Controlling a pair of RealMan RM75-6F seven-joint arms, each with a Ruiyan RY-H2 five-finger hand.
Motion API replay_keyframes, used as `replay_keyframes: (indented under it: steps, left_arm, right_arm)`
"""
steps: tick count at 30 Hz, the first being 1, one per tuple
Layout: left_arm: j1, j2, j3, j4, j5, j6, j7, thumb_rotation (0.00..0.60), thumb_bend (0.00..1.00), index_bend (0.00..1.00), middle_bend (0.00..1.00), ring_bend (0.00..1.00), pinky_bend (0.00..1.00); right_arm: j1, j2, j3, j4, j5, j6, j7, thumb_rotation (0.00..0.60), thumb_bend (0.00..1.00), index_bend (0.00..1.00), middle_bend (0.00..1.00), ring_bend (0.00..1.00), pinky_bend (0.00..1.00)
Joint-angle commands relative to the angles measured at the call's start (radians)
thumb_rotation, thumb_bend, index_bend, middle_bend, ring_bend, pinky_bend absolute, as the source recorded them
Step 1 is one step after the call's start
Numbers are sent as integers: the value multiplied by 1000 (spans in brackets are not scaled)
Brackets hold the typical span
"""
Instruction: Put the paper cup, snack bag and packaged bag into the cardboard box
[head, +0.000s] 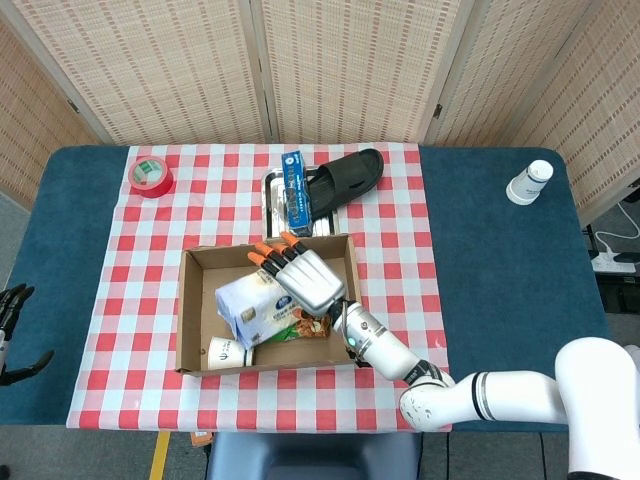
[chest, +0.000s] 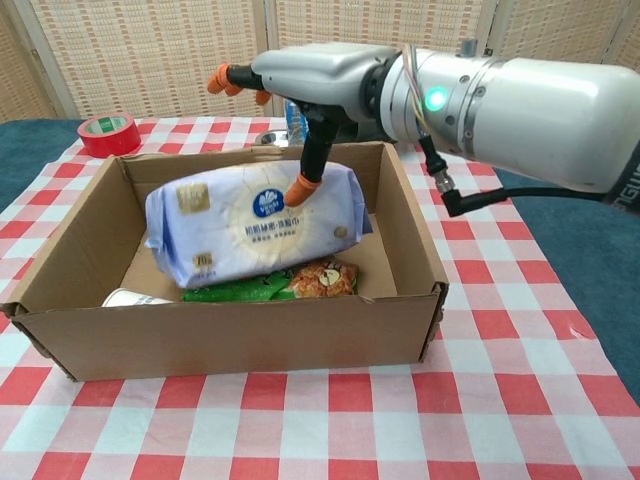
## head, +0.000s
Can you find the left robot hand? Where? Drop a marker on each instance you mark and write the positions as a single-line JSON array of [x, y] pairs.
[[11, 305]]

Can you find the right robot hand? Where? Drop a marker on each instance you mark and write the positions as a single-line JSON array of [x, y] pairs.
[[310, 282]]

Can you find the green snack bag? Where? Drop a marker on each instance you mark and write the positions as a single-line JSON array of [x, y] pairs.
[[305, 327]]

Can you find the blue-and-white tissue pack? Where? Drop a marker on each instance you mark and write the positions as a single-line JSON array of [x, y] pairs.
[[250, 305]]

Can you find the white paper cup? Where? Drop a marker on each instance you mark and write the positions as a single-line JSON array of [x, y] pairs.
[[225, 354]]

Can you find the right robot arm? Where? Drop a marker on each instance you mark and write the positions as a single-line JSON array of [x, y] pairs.
[[500, 395]]

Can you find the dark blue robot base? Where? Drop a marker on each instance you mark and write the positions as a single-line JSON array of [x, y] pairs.
[[310, 457]]

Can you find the blue small carton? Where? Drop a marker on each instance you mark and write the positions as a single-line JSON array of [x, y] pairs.
[[296, 195]]

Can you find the brown cardboard box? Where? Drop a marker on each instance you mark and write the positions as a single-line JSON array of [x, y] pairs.
[[197, 290]]

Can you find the red-and-white checkered tablecloth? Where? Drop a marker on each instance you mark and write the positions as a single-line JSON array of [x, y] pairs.
[[150, 300]]

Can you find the metal tray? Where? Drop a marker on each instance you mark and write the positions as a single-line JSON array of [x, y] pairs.
[[274, 210]]

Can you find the black slipper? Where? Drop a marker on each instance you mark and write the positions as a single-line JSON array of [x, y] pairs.
[[345, 175]]

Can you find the red tape roll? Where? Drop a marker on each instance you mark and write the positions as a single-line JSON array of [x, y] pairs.
[[155, 187]]

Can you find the teal table cover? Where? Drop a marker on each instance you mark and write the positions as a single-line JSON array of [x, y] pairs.
[[500, 275]]

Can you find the woven folding screen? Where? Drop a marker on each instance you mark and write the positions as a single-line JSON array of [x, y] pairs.
[[175, 65]]

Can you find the white power strip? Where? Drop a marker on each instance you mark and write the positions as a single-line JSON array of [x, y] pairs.
[[612, 263]]

